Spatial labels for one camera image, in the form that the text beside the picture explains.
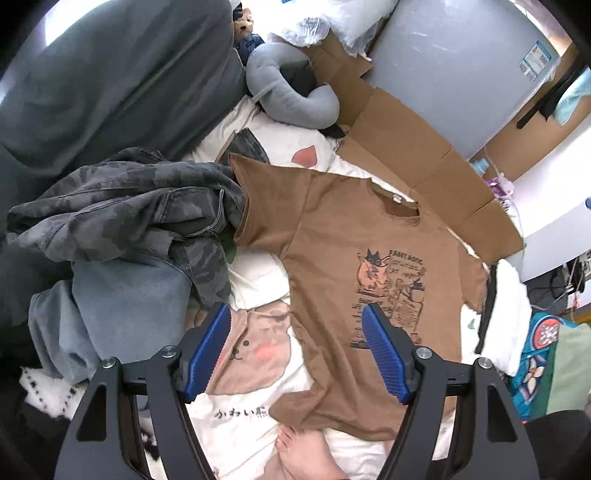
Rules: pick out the brown cardboard sheet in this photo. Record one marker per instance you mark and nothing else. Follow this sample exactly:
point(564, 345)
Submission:
point(392, 142)

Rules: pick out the cream bear print bedsheet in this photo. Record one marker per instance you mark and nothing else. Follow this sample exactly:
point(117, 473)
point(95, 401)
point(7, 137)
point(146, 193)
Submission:
point(262, 359)

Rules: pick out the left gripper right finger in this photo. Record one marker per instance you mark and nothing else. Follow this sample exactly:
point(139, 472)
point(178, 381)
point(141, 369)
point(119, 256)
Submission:
point(460, 421)

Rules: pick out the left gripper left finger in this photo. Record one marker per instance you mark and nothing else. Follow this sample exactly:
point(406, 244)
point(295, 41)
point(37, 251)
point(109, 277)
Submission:
point(103, 440)

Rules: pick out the dark green pillow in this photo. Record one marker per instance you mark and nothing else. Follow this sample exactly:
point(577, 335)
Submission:
point(153, 74)

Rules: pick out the white folded towel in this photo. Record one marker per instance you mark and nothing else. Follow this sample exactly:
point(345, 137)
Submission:
point(508, 326)

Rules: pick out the brown graphic t-shirt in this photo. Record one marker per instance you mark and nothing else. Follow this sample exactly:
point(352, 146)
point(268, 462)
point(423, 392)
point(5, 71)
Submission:
point(346, 244)

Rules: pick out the small teddy bear toy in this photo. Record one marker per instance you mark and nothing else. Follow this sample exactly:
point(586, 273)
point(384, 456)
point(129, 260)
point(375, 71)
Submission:
point(245, 40)

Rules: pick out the black trousers of person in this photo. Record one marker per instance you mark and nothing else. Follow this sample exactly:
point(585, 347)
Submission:
point(561, 445)

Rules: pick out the teal patterned bag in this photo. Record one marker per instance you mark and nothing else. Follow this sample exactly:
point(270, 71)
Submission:
point(542, 335)

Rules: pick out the green fabric item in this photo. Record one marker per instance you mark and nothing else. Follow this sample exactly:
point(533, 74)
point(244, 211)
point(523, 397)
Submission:
point(570, 385)

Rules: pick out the grey blue garment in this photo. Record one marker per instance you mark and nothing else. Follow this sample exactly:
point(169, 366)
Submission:
point(118, 308)

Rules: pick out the blue detergent bottle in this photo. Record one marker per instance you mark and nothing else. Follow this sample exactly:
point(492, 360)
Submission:
point(480, 166)

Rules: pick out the grey camouflage jacket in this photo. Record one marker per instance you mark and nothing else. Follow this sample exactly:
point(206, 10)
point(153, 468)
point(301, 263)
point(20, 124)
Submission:
point(136, 202)

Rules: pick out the grey neck pillow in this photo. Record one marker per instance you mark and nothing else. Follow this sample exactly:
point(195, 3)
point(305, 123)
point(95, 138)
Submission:
point(279, 78)

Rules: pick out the person bare foot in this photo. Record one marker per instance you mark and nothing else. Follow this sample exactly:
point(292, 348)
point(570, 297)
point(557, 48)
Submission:
point(305, 455)

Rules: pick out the white spotted plush fabric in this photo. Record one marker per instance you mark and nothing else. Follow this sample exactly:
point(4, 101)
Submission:
point(47, 410)

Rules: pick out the grey wrapped mattress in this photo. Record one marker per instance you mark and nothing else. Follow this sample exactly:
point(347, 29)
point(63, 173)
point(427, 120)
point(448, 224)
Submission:
point(466, 67)

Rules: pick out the white pillow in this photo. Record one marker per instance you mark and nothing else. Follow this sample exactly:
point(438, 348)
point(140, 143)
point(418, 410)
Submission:
point(355, 23)

